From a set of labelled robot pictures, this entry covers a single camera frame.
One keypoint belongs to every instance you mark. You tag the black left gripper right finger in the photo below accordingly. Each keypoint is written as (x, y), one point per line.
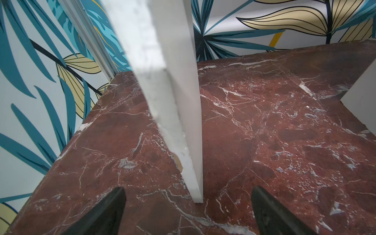
(273, 218)

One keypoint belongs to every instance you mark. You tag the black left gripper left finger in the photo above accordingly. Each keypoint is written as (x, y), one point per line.
(104, 218)

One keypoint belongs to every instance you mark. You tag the white wooden bookshelf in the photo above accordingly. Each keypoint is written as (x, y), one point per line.
(157, 37)

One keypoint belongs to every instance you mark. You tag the left aluminium corner post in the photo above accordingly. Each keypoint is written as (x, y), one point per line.
(86, 30)

